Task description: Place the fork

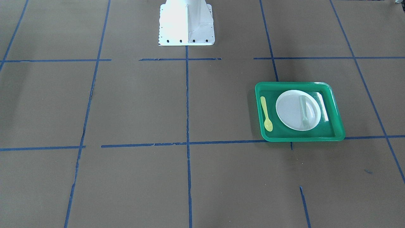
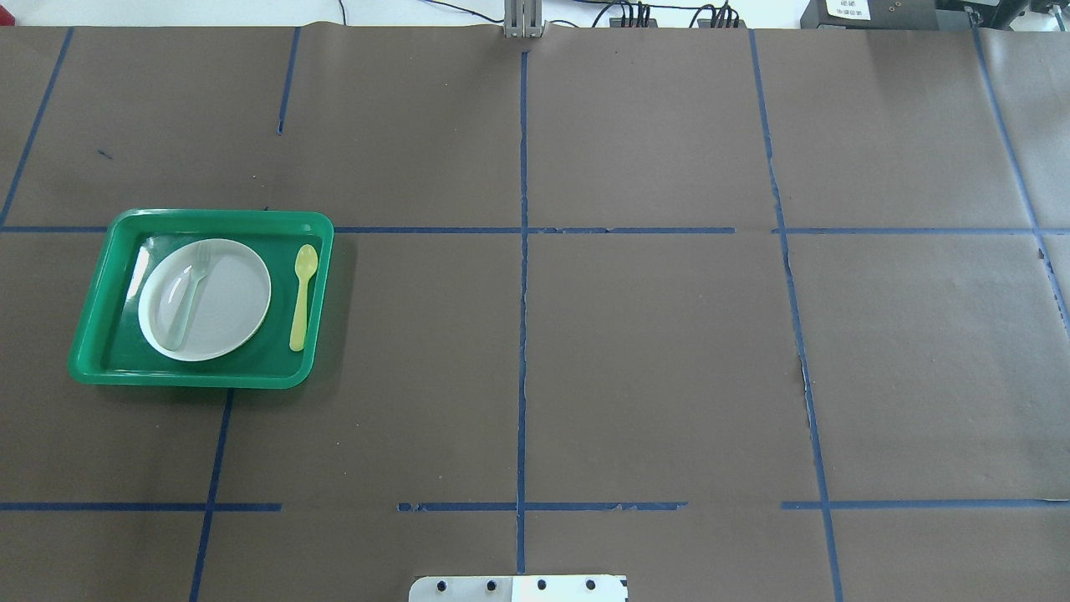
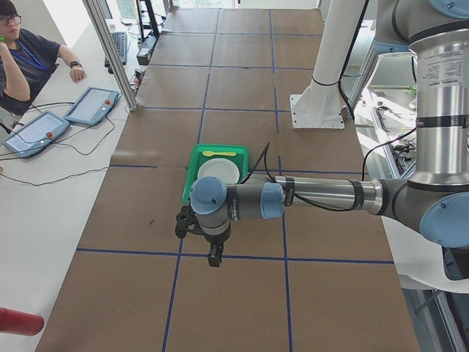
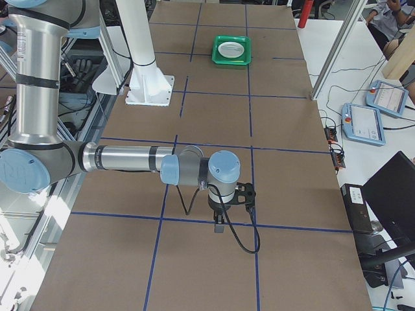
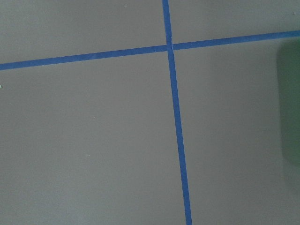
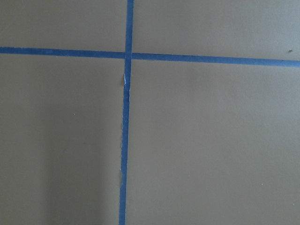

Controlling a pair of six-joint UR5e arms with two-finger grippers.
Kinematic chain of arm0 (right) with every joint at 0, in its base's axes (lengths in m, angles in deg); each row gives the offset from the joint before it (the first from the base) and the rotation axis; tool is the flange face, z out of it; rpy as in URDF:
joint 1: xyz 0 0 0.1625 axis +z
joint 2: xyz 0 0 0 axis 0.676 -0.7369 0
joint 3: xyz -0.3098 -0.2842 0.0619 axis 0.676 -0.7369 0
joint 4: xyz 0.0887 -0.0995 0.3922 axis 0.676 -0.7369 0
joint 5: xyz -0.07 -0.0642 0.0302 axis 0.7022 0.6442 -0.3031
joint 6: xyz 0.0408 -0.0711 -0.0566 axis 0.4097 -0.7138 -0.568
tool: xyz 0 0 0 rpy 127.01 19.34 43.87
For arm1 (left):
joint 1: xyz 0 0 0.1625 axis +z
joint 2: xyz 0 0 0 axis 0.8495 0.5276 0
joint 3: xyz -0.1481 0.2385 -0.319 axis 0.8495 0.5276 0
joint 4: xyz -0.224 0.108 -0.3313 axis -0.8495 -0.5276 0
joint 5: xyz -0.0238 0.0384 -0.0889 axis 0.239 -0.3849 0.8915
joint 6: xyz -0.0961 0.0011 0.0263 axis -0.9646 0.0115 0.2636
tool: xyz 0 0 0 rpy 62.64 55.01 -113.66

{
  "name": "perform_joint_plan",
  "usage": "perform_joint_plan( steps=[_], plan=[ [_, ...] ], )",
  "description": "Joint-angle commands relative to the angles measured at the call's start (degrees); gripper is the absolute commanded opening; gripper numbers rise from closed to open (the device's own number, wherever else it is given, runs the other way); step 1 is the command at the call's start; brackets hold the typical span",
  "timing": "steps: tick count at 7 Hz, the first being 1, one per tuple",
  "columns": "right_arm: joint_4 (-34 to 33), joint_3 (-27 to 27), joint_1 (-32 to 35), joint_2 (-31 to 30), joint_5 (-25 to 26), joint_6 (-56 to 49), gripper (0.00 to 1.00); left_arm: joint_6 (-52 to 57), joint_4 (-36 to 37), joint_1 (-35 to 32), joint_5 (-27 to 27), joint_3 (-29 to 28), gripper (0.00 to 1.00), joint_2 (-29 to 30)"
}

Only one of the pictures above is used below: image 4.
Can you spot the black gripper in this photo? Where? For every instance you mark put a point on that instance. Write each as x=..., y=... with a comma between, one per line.
x=216, y=206

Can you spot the clear plastic fork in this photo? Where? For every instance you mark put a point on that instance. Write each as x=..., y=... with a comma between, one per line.
x=234, y=49

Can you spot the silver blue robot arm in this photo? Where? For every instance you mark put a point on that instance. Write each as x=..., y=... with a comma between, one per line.
x=36, y=157

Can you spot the brown paper table cover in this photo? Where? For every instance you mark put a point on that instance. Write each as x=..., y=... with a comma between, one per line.
x=242, y=98

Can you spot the black desktop box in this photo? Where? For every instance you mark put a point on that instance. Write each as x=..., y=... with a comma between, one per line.
x=356, y=208

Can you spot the orange black usb hub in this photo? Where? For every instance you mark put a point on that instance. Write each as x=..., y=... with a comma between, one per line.
x=331, y=134

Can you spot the blue teach pendant near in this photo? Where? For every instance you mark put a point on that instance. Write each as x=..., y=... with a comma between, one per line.
x=363, y=124

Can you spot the blue teach pendant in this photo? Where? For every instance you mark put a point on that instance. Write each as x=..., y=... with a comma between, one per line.
x=363, y=124
x=388, y=98

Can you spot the black computer monitor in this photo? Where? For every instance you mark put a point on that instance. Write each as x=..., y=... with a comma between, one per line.
x=390, y=195

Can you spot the green plastic tray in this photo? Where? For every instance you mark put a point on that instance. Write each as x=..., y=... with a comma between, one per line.
x=243, y=60

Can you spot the white round plate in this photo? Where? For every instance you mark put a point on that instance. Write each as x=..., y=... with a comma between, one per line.
x=231, y=54

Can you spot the blue teach pendant far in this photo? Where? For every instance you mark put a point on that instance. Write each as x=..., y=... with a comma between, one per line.
x=388, y=98

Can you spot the red cylinder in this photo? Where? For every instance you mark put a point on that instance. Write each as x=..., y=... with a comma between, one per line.
x=304, y=16

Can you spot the wooden beam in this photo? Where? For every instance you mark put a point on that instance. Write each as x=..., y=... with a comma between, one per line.
x=401, y=59

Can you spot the seated person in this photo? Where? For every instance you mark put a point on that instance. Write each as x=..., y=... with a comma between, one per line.
x=386, y=19

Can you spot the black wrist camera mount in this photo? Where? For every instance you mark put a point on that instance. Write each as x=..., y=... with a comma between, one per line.
x=244, y=194

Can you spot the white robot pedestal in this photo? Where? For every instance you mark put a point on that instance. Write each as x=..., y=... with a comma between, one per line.
x=148, y=85

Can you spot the aluminium frame post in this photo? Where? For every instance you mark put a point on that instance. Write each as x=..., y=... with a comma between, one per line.
x=347, y=27

